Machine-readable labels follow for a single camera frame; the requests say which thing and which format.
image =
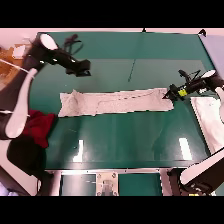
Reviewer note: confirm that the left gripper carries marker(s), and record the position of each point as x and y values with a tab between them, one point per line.
79	68

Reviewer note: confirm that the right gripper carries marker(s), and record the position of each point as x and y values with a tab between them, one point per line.
176	91

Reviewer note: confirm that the grey shirt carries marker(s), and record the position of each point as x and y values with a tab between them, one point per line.
113	103

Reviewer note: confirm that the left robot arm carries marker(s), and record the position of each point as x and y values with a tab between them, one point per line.
23	100

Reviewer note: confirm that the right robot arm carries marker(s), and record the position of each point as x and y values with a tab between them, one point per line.
203	171

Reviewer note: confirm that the white garment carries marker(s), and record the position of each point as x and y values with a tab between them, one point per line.
210	123

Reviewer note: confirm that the red garment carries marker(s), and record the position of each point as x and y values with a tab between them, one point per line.
38	126

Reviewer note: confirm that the black garment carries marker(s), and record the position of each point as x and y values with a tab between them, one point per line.
25	155

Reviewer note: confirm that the silver frame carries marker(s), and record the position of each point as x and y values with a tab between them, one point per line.
106	181

